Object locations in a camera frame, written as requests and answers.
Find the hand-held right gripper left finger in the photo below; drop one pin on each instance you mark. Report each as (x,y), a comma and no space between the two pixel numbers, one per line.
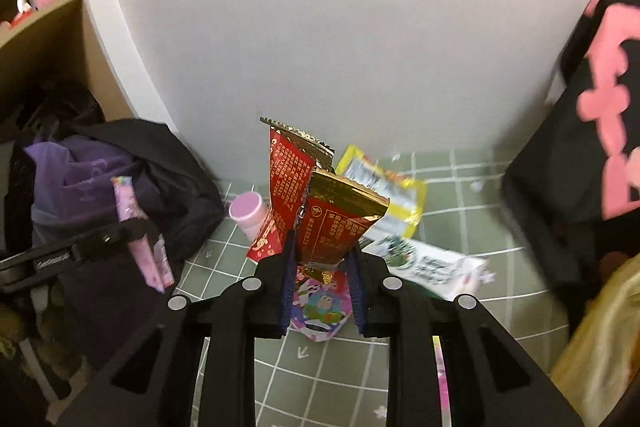
(286,292)

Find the black backpack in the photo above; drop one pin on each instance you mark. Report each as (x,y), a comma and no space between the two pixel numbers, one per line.
(190,187)

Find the wooden shelf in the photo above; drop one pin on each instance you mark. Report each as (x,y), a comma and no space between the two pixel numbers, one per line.
(55,42)

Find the pink candy wrapper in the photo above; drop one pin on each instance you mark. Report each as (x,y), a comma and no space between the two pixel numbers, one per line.
(140,257)

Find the pink printed strip wrapper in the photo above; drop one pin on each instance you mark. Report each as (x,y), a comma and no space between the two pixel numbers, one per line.
(442,382)

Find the white green snack packet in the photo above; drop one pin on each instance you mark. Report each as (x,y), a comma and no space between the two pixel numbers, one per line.
(435,264)

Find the green grid mat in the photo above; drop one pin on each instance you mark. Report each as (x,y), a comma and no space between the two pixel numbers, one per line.
(500,322)

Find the black pink printed pillow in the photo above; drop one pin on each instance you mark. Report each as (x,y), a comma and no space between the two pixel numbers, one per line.
(550,157)

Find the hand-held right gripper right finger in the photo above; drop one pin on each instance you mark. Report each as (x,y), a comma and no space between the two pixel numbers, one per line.
(358,294)

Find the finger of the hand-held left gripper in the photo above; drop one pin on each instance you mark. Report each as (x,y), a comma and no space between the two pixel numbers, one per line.
(95,247)

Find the red paper cup gold print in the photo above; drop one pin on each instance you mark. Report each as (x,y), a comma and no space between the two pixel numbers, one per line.
(262,248)

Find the red gold snack wrapper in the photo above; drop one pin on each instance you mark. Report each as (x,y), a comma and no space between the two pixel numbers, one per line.
(330,227)

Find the yellow snack packet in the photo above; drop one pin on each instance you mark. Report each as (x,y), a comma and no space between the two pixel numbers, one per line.
(395,197)

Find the cartoon printed packet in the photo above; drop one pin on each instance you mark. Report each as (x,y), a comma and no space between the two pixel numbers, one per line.
(320,307)

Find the purple cloth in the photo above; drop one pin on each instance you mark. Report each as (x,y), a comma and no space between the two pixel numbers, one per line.
(75,182)

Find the yellow-green plastic bag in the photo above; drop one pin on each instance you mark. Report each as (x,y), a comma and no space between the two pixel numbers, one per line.
(600,347)

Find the pink plastic bottle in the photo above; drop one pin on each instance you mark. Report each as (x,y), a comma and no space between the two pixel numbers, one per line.
(245,209)

